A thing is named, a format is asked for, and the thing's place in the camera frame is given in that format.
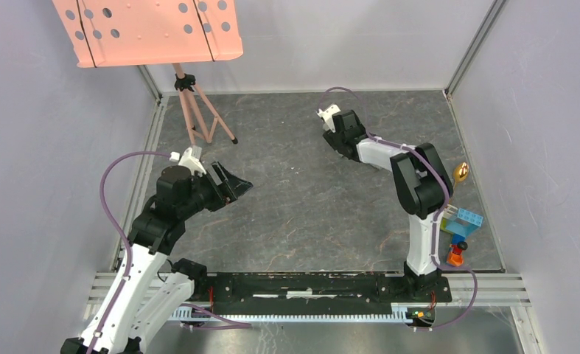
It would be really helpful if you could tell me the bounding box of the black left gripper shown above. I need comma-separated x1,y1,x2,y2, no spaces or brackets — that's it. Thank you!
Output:
178,160,253,219

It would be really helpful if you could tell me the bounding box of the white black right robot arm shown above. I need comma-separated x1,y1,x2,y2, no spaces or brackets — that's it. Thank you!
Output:
317,105,453,301

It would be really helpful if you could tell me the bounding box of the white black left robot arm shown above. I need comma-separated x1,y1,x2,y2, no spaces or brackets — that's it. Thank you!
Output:
60,162,253,353

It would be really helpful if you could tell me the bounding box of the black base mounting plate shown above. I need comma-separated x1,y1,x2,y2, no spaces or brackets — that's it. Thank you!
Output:
189,271,453,316

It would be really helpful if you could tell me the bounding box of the gold spoon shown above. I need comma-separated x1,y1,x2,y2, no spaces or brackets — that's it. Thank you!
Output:
453,162,469,186

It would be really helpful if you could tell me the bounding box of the white lattice toy piece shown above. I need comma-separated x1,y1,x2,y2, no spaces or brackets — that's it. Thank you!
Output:
444,204,459,220

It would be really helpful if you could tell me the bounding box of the blue toy brick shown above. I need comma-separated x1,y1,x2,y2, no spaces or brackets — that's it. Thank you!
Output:
445,209,484,244

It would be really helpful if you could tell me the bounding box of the orange red toy piece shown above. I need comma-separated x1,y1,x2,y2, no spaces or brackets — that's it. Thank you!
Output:
447,241,468,267

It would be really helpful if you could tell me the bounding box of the pink music stand tripod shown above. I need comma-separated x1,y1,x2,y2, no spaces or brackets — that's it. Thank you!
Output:
53,0,243,144

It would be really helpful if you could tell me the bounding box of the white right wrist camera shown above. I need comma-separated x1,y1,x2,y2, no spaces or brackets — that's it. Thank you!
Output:
316,104,341,133

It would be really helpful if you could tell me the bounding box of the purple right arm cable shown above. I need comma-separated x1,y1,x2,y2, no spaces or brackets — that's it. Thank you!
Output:
317,86,479,333

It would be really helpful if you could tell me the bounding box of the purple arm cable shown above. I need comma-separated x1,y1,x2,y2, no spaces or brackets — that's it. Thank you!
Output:
317,86,479,333
84,150,251,354

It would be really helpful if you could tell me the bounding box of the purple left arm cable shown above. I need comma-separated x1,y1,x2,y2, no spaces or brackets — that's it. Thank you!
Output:
84,150,251,354

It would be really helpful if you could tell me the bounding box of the aluminium frame rail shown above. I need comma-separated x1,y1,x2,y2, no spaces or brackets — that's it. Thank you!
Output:
88,272,532,324

